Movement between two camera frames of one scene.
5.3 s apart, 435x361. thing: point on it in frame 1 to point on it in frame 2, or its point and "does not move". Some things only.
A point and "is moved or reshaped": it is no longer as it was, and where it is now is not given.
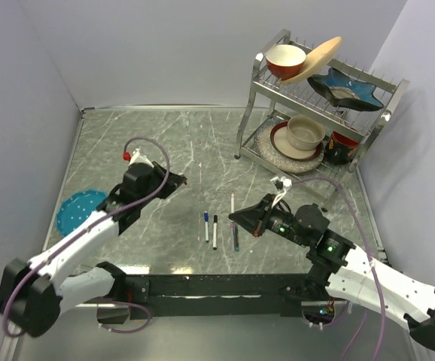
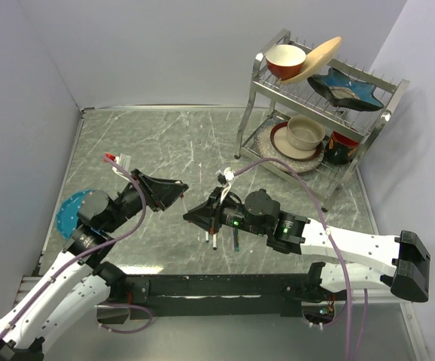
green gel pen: (236, 244) does not move
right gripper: (255, 219) to (208, 215)
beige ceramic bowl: (305, 133) does not move
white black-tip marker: (214, 242) does not move
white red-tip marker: (232, 203) is moved or reshaped
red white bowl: (285, 62) does not move
